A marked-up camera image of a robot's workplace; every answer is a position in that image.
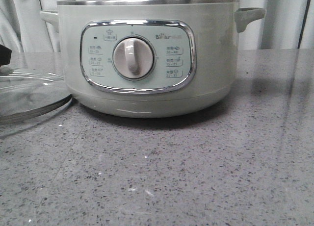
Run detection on black gripper at edge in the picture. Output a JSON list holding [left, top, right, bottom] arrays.
[[0, 45, 12, 66]]

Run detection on glass pot lid steel rim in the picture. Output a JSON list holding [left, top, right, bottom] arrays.
[[0, 67, 72, 125]]

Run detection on pale green electric cooking pot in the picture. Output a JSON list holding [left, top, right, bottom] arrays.
[[40, 0, 265, 118]]

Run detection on beige round timer knob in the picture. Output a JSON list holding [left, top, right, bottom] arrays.
[[113, 37, 154, 79]]

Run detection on white pleated curtain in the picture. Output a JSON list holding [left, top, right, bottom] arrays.
[[0, 0, 314, 52]]

